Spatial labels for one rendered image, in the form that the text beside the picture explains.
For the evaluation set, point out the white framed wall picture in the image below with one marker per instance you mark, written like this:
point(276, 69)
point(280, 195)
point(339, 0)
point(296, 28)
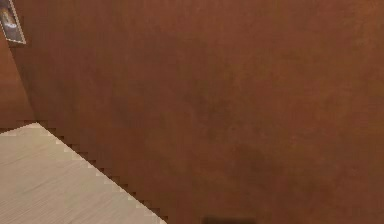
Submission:
point(9, 20)

